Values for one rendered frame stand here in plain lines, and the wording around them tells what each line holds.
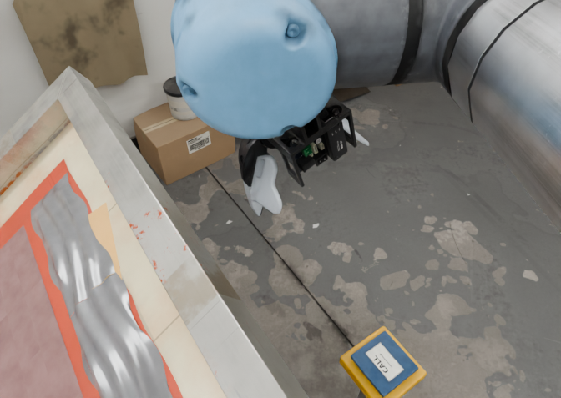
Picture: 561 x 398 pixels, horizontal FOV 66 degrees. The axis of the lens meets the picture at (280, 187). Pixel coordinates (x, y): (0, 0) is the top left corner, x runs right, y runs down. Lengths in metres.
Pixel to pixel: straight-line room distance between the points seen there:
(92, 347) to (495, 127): 0.41
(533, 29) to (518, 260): 2.40
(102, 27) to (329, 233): 1.57
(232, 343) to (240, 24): 0.23
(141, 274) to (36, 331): 0.15
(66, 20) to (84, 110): 1.88
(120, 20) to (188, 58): 2.34
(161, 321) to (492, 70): 0.34
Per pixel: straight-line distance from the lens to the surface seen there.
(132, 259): 0.48
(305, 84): 0.20
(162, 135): 2.58
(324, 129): 0.39
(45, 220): 0.60
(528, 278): 2.53
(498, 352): 2.24
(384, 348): 1.00
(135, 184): 0.46
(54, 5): 2.41
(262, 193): 0.47
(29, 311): 0.57
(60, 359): 0.52
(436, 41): 0.23
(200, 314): 0.36
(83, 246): 0.53
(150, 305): 0.44
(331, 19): 0.21
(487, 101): 0.19
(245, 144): 0.44
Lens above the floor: 1.86
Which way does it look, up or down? 46 degrees down
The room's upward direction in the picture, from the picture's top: straight up
